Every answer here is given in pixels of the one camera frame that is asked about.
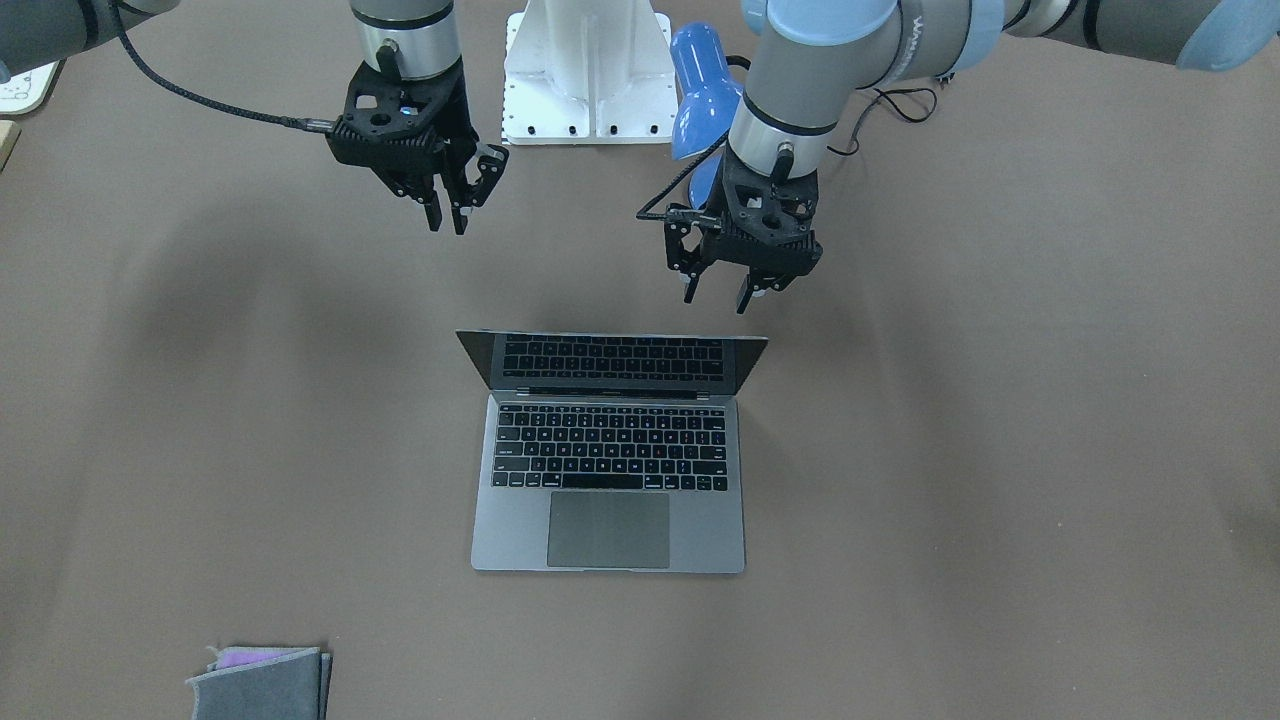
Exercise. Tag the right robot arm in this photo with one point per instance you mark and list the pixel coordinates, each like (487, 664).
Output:
(400, 39)

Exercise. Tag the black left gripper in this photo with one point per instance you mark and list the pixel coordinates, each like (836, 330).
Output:
(686, 243)

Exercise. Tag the folded grey cloth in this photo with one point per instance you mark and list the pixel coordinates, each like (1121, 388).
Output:
(246, 682)

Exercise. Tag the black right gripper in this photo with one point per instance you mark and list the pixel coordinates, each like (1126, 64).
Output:
(456, 128)

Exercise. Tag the blue desk lamp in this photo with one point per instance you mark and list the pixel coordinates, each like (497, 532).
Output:
(709, 93)

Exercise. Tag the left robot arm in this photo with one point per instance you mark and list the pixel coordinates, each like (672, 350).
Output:
(771, 131)

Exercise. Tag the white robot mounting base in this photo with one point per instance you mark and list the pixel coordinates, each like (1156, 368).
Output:
(588, 72)

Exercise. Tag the grey laptop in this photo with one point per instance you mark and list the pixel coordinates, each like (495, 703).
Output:
(610, 452)

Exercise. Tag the cream plastic tray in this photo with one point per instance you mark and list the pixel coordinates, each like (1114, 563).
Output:
(27, 92)

